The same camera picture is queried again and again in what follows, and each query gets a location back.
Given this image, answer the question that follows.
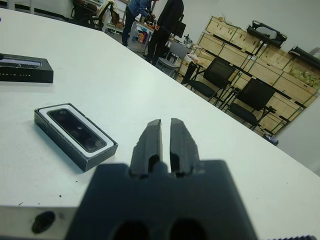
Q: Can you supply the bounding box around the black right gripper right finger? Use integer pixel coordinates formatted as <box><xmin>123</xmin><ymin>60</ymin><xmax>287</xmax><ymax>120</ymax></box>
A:
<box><xmin>169</xmin><ymin>117</ymin><xmax>201</xmax><ymax>177</ymax></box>

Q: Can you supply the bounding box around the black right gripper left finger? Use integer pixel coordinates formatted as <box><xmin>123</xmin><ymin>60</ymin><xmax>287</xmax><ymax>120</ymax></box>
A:
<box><xmin>129</xmin><ymin>118</ymin><xmax>164</xmax><ymax>177</ymax></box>

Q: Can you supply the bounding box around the black phone-like camera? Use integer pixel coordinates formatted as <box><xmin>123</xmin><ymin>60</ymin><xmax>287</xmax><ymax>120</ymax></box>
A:
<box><xmin>47</xmin><ymin>107</ymin><xmax>108</xmax><ymax>153</ymax></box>

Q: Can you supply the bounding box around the black printed box lid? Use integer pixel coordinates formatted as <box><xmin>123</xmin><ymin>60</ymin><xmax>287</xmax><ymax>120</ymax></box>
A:
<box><xmin>0</xmin><ymin>52</ymin><xmax>55</xmax><ymax>84</ymax></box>

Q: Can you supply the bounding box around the black box base white insert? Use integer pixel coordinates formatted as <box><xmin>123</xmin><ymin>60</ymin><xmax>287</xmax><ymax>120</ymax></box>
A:
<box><xmin>34</xmin><ymin>102</ymin><xmax>119</xmax><ymax>173</ymax></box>

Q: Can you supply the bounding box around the black mesh chair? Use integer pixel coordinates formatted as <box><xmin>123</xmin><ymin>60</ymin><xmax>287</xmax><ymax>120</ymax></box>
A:
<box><xmin>186</xmin><ymin>56</ymin><xmax>237</xmax><ymax>103</ymax></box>
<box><xmin>226</xmin><ymin>77</ymin><xmax>277</xmax><ymax>131</ymax></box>

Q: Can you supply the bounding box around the grey plastic chair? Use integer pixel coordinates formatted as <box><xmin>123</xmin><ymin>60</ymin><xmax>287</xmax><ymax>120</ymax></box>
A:
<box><xmin>156</xmin><ymin>41</ymin><xmax>192</xmax><ymax>77</ymax></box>

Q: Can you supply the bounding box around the wooden shipping crate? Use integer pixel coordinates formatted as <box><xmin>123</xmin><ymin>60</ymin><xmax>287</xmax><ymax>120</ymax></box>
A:
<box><xmin>219</xmin><ymin>42</ymin><xmax>251</xmax><ymax>68</ymax></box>
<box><xmin>274</xmin><ymin>71</ymin><xmax>319</xmax><ymax>103</ymax></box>
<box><xmin>259</xmin><ymin>44</ymin><xmax>293</xmax><ymax>68</ymax></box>
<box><xmin>232</xmin><ymin>27</ymin><xmax>261</xmax><ymax>53</ymax></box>
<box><xmin>197</xmin><ymin>32</ymin><xmax>226</xmax><ymax>57</ymax></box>
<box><xmin>206</xmin><ymin>15</ymin><xmax>240</xmax><ymax>41</ymax></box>
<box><xmin>262</xmin><ymin>93</ymin><xmax>305</xmax><ymax>131</ymax></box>

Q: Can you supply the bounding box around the black computer monitor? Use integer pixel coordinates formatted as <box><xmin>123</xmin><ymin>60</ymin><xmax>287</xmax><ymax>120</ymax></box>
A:
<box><xmin>174</xmin><ymin>14</ymin><xmax>187</xmax><ymax>37</ymax></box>

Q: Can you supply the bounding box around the person in black clothes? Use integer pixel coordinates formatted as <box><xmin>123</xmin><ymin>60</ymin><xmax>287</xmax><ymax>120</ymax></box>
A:
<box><xmin>144</xmin><ymin>0</ymin><xmax>186</xmax><ymax>67</ymax></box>

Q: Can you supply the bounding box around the black carrying case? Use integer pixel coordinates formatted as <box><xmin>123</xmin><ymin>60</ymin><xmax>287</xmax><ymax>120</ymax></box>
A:
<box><xmin>288</xmin><ymin>44</ymin><xmax>320</xmax><ymax>66</ymax></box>
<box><xmin>246</xmin><ymin>19</ymin><xmax>288</xmax><ymax>48</ymax></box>

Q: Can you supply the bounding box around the person in blue jacket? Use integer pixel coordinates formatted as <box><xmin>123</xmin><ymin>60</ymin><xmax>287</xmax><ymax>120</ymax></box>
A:
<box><xmin>121</xmin><ymin>0</ymin><xmax>157</xmax><ymax>48</ymax></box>

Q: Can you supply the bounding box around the beige coat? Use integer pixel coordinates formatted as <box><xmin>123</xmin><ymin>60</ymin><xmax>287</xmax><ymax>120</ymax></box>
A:
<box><xmin>96</xmin><ymin>0</ymin><xmax>121</xmax><ymax>26</ymax></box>

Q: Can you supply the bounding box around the black office swivel chair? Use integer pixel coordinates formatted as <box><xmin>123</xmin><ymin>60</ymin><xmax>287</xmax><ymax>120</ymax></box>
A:
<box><xmin>71</xmin><ymin>0</ymin><xmax>105</xmax><ymax>31</ymax></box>

